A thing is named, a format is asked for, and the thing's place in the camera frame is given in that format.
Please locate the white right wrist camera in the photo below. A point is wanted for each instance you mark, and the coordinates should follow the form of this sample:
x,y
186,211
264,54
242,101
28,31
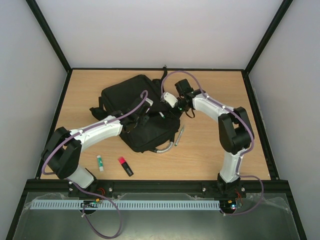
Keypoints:
x,y
169,99

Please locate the light blue cable duct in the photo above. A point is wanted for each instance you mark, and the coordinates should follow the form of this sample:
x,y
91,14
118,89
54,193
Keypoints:
x,y
194,205

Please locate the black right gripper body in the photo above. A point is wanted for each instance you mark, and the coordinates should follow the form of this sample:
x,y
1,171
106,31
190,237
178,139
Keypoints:
x,y
166,107

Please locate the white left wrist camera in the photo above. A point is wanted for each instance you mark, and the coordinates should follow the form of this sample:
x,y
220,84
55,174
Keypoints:
x,y
149,101

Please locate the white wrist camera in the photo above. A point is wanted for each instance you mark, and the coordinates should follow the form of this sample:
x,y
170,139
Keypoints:
x,y
149,101
169,99

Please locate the black enclosure frame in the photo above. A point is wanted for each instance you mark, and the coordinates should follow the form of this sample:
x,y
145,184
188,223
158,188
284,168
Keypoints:
x,y
274,184

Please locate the black student backpack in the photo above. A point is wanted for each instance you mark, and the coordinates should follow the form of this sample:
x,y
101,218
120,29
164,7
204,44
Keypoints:
x,y
151,124

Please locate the blue cap white marker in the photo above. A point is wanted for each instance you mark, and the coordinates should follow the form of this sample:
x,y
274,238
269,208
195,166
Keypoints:
x,y
162,115

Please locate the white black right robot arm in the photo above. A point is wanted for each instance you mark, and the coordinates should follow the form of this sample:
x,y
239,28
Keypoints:
x,y
234,129

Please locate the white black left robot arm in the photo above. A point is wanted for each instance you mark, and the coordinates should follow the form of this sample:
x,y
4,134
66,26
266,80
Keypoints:
x,y
61,154

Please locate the green cap white marker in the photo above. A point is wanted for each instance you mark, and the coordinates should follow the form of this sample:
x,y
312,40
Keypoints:
x,y
179,136

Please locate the green white glue stick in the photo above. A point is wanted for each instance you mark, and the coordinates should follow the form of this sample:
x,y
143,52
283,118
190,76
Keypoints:
x,y
100,163

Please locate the pink black highlighter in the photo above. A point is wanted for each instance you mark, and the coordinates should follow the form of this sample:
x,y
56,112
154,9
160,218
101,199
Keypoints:
x,y
125,166

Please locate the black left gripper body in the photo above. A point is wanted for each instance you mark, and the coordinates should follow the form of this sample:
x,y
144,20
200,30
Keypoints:
x,y
139,122

